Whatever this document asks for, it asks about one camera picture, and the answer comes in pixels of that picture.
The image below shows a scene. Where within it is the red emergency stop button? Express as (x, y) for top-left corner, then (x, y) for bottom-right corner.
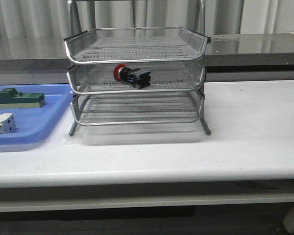
(113, 64), (151, 89)

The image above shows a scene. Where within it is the silver mesh tray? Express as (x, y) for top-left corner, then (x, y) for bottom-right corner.
(64, 26), (208, 64)
(70, 92), (204, 127)
(67, 61), (205, 95)

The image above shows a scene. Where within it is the silver mesh bottom tray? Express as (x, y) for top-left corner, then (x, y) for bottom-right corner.
(70, 92), (204, 127)

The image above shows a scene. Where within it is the silver mesh top tray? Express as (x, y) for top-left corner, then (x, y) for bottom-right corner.
(64, 26), (208, 64)

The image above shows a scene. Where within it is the blue plastic tray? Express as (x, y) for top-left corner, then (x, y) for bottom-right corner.
(0, 84), (72, 147)

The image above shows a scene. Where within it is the green electrical module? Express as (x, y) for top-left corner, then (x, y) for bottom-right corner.
(0, 88), (45, 109)

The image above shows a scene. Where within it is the white circuit breaker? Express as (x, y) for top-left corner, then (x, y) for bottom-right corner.
(0, 113), (16, 134)

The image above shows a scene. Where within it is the dark counter shelf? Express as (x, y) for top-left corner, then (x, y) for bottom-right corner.
(0, 33), (294, 72)

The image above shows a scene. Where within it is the white table leg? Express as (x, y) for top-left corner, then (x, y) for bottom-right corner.
(282, 204), (294, 233)

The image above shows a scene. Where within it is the grey metal rack frame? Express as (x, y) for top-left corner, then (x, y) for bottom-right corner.
(68, 92), (212, 137)

